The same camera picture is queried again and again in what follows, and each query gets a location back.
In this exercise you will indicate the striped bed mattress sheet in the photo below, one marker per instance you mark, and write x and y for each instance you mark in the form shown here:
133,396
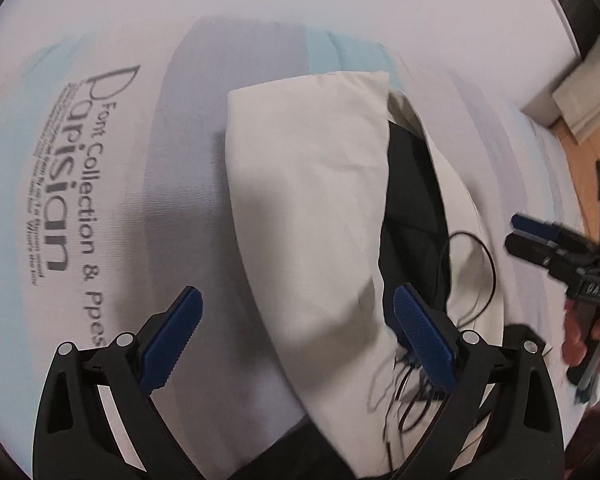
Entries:
114,197

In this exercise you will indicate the right beige curtain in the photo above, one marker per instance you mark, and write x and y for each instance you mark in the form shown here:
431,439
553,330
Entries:
575,98

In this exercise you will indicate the wooden headboard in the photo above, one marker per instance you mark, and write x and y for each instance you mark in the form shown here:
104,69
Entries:
582,158

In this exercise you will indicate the right hand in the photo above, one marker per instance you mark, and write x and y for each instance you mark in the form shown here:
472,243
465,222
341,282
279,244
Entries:
573,347

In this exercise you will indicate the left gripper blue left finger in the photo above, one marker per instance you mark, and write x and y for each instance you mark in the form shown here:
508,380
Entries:
164,337

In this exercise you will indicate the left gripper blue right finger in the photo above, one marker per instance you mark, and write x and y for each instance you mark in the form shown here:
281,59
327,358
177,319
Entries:
431,336

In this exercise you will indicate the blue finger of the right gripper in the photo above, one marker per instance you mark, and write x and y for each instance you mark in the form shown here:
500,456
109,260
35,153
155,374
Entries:
535,227

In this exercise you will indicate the beige and black hooded jacket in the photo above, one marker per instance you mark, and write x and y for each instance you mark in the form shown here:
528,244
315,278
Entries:
308,172

